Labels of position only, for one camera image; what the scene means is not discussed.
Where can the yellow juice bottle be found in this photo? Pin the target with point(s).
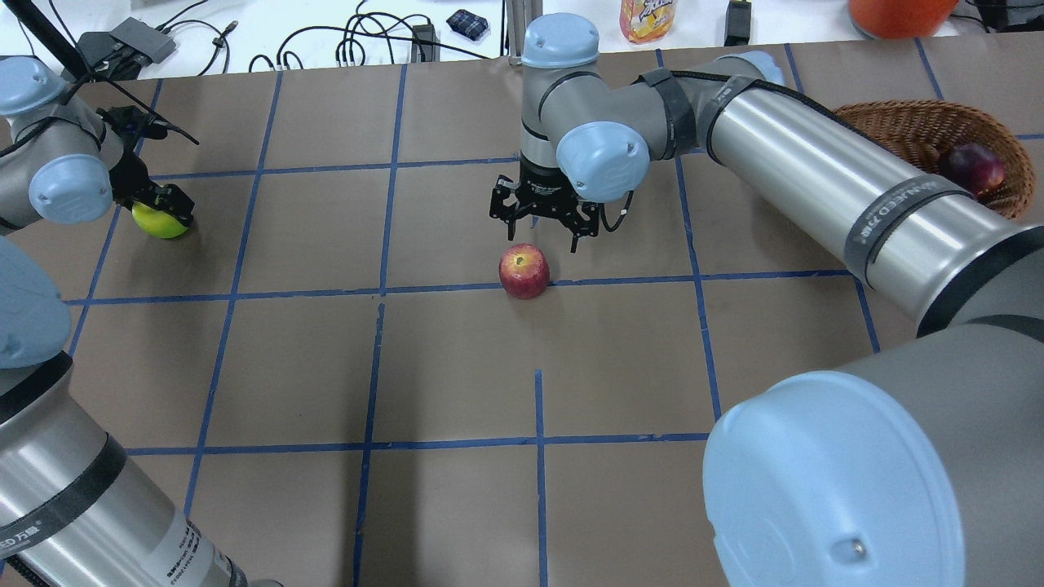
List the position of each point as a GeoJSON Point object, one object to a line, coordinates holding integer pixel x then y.
{"type": "Point", "coordinates": [646, 21]}

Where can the black wrist camera, left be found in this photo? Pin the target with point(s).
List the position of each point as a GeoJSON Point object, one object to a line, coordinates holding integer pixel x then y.
{"type": "Point", "coordinates": [132, 124]}

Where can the aluminium frame post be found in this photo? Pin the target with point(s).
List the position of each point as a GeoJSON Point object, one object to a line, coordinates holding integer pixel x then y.
{"type": "Point", "coordinates": [517, 16]}

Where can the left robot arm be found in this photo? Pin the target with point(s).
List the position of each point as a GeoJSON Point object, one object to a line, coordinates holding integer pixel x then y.
{"type": "Point", "coordinates": [76, 510]}

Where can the dark red apple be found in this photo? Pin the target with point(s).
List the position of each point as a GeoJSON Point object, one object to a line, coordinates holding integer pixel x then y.
{"type": "Point", "coordinates": [974, 167]}

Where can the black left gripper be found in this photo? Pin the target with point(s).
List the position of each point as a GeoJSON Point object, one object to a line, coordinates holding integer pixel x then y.
{"type": "Point", "coordinates": [133, 173]}

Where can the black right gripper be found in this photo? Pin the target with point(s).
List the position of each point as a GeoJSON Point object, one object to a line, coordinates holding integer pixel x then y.
{"type": "Point", "coordinates": [539, 180]}

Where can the orange bucket with lid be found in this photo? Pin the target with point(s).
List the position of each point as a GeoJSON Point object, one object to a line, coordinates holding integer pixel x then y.
{"type": "Point", "coordinates": [899, 19]}

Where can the black monitor stand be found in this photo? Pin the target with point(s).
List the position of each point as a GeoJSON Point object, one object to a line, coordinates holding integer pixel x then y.
{"type": "Point", "coordinates": [65, 51]}

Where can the green apple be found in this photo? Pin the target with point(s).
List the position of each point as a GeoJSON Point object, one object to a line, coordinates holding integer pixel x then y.
{"type": "Point", "coordinates": [156, 223]}

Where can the red yellow apple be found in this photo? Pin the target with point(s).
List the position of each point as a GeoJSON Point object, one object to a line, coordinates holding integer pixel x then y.
{"type": "Point", "coordinates": [523, 271]}

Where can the black power adapter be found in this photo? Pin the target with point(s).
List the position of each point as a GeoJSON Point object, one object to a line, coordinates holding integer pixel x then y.
{"type": "Point", "coordinates": [738, 24]}

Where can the grey adapter box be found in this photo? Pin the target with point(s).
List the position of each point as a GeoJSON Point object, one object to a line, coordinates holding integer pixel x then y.
{"type": "Point", "coordinates": [147, 41]}

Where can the dark blue pouch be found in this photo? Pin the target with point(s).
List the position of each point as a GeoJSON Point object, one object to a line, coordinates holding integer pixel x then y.
{"type": "Point", "coordinates": [468, 24]}

